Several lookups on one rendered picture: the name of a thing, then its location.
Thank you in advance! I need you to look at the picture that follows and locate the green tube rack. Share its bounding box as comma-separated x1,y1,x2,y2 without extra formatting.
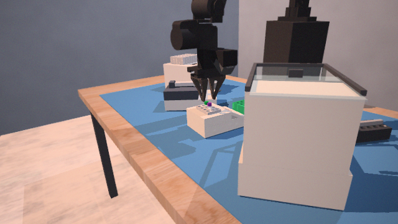
233,100,244,114

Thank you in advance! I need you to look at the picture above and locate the blue bench mat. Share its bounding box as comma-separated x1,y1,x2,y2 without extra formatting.
99,83,398,224

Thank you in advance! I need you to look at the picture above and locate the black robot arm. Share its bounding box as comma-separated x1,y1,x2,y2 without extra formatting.
170,0,317,75

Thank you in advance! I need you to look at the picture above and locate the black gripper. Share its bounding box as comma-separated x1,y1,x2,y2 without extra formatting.
187,66,226,102

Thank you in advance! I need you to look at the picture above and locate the cream block with rows of round holes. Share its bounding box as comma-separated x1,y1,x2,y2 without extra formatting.
164,54,198,88

